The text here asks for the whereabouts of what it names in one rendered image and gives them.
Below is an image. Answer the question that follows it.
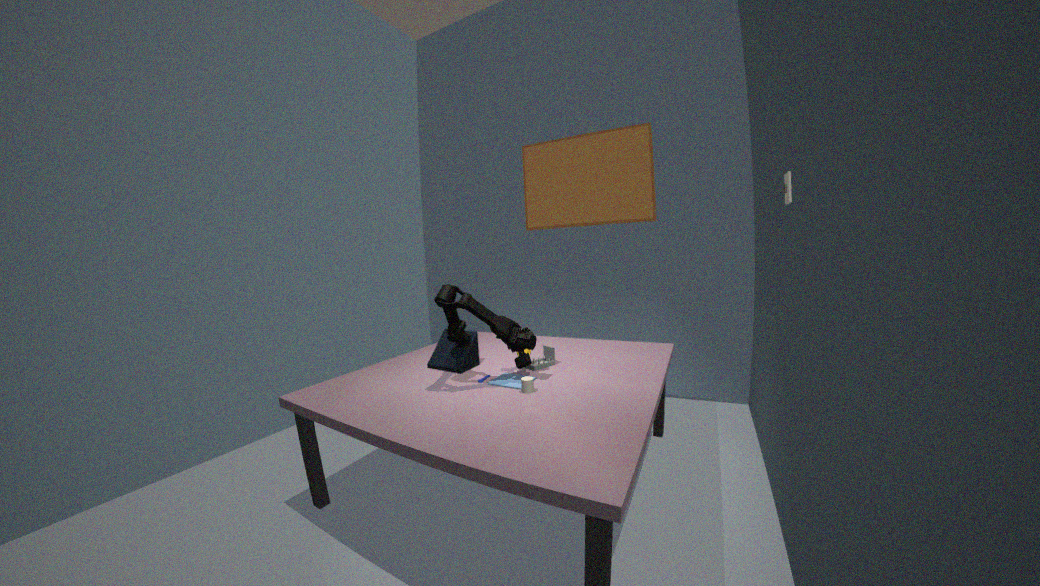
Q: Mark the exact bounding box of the grey dish rack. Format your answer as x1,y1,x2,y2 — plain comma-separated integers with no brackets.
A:
525,345,556,371

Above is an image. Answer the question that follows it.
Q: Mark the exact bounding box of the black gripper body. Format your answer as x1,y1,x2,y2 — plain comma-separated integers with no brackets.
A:
506,346,532,370

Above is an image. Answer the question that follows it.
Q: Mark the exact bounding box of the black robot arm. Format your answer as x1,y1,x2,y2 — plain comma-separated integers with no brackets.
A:
435,284,536,350

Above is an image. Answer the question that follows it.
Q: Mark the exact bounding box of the light blue flat mat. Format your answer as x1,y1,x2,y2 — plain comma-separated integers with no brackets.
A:
487,373,526,390

